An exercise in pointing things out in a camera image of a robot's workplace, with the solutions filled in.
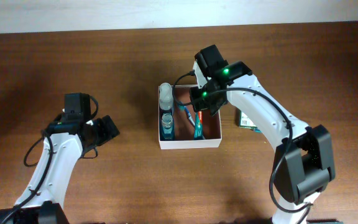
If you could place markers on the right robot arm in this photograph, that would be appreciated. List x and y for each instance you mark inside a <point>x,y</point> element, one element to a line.
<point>303,164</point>

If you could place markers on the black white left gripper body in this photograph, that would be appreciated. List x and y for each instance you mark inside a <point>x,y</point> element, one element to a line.
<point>102,133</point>

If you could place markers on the pink cardboard box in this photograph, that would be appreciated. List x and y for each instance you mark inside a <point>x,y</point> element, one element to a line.
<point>184,131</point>

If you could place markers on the green white soap bar package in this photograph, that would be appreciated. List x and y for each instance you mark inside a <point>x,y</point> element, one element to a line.
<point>245,122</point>

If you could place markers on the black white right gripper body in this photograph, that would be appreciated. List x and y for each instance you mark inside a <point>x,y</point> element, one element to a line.
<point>204,97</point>

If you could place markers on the green red toothpaste tube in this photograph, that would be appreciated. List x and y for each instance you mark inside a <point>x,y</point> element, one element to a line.
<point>198,134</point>

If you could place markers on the clear foam soap pump bottle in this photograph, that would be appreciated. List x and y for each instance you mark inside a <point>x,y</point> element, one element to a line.
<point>165,97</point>

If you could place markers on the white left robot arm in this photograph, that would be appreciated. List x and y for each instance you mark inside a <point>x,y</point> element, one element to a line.
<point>64,143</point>

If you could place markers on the blue white toothbrush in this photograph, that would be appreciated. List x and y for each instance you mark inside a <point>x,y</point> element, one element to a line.
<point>188,115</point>

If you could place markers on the blue mouthwash bottle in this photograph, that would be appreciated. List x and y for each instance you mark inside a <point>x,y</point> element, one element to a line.
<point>167,127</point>

